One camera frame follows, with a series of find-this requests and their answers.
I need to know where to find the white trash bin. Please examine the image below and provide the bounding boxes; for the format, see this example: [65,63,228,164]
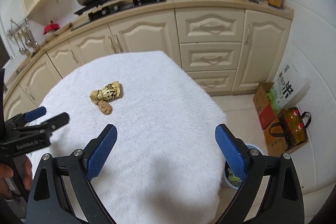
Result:
[223,143,264,191]

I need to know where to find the white fluffy table cloth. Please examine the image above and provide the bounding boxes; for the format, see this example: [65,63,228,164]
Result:
[29,51,226,223]

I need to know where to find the cooking oil bottles in bag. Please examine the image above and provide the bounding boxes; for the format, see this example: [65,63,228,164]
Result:
[268,107,311,151]

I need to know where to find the person's left hand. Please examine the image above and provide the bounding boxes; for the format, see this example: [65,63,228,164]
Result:
[1,156,33,200]

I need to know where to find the gold candy wrapper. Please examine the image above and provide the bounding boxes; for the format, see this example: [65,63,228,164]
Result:
[89,81,121,104]

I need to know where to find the brown cardboard box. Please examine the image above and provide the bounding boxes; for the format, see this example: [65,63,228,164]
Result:
[253,83,309,156]

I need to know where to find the cream lower kitchen cabinets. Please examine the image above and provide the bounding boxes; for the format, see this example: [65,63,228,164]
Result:
[3,1,294,118]

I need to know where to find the black gas stove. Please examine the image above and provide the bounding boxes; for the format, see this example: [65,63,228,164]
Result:
[75,0,167,22]

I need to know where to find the white rice bag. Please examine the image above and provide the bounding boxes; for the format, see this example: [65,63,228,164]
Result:
[266,63,311,114]

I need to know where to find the hanging utensil rack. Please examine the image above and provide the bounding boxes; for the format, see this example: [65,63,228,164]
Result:
[6,17,40,57]

